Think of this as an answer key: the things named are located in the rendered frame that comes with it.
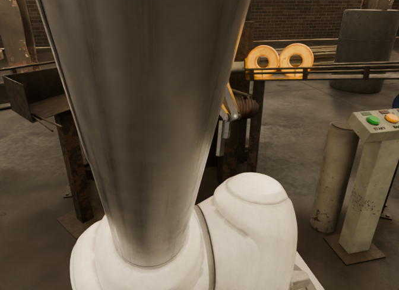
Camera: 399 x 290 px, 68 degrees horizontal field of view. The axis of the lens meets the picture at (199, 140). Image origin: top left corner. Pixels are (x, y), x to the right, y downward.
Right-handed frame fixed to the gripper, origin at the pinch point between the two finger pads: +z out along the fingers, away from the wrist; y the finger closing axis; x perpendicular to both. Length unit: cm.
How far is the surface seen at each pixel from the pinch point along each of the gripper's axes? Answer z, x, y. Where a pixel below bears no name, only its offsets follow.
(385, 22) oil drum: -127, -305, -79
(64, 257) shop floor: 56, -37, 68
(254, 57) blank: -39, -87, 7
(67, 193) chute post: 40, -68, 99
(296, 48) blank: -42, -86, -12
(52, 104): -7, -33, 75
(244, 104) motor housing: -16, -91, 11
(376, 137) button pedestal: -6, -58, -43
